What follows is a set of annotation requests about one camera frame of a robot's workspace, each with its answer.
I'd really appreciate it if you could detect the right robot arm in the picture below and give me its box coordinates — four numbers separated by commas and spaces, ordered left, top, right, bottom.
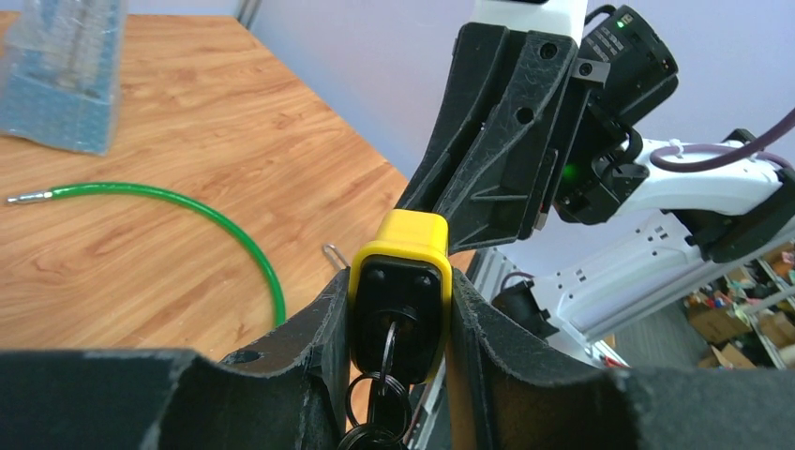
397, 1, 794, 344

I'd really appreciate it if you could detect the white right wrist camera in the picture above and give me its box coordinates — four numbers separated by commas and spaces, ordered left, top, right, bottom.
468, 0, 587, 43

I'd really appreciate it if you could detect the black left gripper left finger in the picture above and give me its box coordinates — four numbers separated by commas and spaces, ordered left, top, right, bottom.
1, 271, 349, 449

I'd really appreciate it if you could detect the green cable lock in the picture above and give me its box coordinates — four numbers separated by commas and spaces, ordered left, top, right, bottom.
6, 181, 288, 329

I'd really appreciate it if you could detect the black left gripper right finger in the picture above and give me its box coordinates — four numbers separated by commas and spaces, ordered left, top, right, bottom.
445, 272, 794, 449

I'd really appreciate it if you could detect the blue translucent metronome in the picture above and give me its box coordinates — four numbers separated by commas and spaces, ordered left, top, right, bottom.
1, 1, 128, 156

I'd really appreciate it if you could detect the small brass padlock with keys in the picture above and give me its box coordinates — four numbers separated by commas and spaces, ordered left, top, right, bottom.
322, 243, 350, 271

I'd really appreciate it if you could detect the black-headed key bunch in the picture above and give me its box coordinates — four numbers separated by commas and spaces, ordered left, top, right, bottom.
337, 321, 413, 449

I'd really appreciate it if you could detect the yellow padlock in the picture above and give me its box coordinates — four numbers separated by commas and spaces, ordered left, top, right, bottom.
347, 209, 453, 384

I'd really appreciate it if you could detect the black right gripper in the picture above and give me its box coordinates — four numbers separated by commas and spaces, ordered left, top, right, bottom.
396, 22, 592, 253

